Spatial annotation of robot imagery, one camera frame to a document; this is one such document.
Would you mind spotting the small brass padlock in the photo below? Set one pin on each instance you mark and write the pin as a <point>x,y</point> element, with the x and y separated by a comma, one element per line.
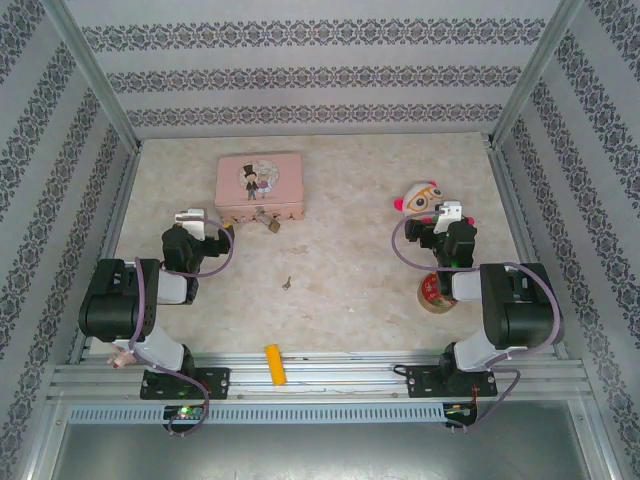
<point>273,223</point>

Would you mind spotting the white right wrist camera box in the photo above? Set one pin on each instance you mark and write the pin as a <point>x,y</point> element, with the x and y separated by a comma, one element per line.
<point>450,215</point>

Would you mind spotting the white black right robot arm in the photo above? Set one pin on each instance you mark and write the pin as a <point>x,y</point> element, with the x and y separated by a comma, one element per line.
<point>520,310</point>

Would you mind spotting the aluminium front rail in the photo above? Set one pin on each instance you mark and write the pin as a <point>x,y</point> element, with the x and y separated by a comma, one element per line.
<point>350,375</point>

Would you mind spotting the pink wedding couple tin box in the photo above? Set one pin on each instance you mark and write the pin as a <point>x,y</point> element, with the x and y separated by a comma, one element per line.
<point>257,185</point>

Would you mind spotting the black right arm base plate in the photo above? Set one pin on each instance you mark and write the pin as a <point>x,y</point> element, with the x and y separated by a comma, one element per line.
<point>422,382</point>

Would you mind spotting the aluminium frame post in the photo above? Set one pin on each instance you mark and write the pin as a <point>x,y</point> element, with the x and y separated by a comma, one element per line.
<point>535,70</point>
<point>95,70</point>

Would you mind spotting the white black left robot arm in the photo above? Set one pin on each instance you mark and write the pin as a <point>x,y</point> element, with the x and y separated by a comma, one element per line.
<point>115,305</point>

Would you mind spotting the small pink toy figure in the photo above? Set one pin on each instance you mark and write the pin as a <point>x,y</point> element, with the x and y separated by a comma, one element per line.
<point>121,356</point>

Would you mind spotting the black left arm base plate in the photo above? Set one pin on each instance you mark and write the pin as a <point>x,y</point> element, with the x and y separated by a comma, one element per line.
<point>215,382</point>

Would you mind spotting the small metal key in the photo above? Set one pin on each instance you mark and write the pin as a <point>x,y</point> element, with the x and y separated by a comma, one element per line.
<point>287,284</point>

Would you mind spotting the grey metal panel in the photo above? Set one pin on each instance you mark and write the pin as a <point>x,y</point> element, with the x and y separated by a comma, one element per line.
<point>320,455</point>

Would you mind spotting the yellow rectangular block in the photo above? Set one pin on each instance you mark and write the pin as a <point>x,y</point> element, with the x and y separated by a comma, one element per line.
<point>276,365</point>

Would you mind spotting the aluminium side rail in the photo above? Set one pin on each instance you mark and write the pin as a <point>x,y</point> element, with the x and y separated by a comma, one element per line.
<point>510,200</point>
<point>120,200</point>

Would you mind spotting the white plush toy orange glasses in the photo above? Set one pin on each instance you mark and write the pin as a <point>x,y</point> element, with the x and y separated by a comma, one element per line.
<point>420,200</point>

